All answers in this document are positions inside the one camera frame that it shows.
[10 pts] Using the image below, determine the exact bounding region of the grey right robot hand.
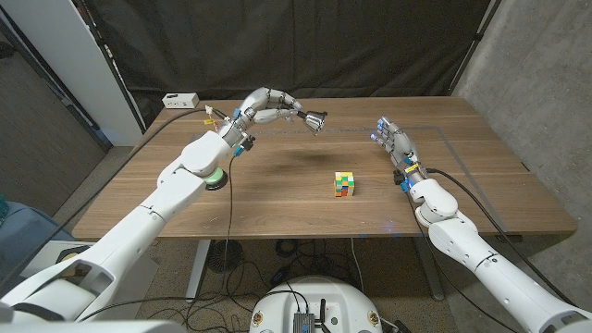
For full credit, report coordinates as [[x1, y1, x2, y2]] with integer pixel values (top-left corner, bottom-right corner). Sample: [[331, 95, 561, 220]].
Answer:
[[369, 115, 420, 169]]

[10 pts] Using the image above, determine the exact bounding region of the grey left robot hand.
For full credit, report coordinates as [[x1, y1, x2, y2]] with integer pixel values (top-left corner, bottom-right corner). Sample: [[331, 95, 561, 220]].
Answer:
[[234, 86, 304, 129]]

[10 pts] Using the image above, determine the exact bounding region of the silver handbell with black handle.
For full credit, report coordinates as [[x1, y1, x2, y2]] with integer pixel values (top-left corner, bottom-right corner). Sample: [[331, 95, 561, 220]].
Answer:
[[298, 109, 328, 136]]

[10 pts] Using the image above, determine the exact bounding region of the green push button black base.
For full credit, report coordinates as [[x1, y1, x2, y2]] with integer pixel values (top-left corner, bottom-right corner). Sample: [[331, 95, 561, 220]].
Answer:
[[203, 166, 229, 191]]

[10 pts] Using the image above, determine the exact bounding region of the black backdrop cloth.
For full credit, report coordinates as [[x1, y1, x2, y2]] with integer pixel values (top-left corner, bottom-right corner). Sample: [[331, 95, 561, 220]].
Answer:
[[73, 0, 503, 129]]

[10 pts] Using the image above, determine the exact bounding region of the multicoloured puzzle cube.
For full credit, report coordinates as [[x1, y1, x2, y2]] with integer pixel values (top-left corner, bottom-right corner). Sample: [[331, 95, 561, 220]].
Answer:
[[333, 171, 356, 198]]

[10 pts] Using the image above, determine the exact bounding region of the white power strip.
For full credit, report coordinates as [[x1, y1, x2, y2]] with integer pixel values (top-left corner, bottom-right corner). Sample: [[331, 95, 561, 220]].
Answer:
[[161, 92, 201, 110]]

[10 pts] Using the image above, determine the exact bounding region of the grey table leg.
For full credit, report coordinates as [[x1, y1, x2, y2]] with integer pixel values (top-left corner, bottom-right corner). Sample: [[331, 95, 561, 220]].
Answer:
[[413, 235, 446, 302]]

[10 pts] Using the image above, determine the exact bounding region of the black backdrop stand pole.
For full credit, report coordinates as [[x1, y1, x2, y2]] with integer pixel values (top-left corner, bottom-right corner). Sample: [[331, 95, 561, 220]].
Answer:
[[73, 0, 147, 133], [447, 0, 503, 96]]

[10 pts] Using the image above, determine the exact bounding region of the round black fan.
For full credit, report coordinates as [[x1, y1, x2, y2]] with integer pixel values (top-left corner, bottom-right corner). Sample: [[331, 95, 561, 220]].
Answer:
[[206, 239, 244, 274]]

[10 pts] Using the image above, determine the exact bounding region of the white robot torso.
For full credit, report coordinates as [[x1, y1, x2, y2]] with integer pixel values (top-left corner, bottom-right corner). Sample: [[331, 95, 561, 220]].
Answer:
[[249, 276, 384, 333]]

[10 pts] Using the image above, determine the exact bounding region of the black power adapter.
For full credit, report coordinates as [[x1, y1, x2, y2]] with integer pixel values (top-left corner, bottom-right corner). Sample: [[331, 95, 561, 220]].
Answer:
[[270, 266, 291, 286]]

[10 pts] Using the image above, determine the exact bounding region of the white table leg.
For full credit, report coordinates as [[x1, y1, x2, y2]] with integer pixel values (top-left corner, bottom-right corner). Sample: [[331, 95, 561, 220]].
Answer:
[[185, 239, 213, 304]]

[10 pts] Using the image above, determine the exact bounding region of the grey electronics box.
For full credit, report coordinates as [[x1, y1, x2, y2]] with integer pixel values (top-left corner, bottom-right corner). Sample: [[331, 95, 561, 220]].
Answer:
[[292, 312, 316, 333]]

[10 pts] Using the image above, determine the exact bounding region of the white board panel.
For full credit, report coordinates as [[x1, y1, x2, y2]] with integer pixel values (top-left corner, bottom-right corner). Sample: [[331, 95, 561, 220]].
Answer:
[[0, 0, 144, 147]]

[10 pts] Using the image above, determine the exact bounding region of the white floor platform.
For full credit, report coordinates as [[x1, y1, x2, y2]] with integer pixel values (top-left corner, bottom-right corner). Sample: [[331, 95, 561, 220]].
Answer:
[[20, 238, 161, 320]]

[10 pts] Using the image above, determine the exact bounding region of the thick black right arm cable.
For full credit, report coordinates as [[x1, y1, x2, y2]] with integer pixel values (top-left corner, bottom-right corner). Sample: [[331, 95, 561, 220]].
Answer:
[[425, 166, 577, 307]]

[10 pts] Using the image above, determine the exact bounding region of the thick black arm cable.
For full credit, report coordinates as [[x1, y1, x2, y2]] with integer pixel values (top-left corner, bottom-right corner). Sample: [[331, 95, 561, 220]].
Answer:
[[425, 166, 577, 307], [0, 107, 209, 295]]

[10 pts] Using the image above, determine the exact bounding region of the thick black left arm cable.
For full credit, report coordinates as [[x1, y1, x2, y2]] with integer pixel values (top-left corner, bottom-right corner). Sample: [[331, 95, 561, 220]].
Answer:
[[0, 107, 209, 295]]

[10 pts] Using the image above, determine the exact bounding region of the thin black left wrist cable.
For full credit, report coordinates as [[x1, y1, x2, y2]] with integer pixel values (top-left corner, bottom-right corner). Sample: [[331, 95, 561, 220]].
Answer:
[[76, 152, 240, 321]]

